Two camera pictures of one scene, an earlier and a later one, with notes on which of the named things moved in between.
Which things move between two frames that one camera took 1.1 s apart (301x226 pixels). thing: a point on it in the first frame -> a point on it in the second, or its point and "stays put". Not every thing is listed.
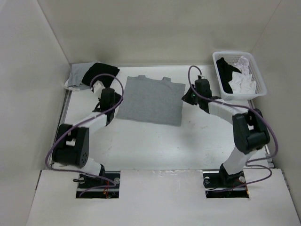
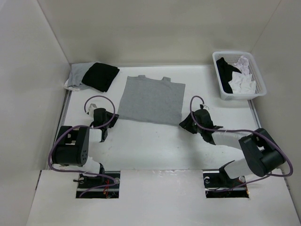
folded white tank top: (71, 88) stays put
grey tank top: (152, 100) stays put
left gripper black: (118, 99) -> (114, 121)
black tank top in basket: (225, 71) stays put
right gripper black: (186, 97) -> (186, 124)
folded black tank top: (98, 71) stays put
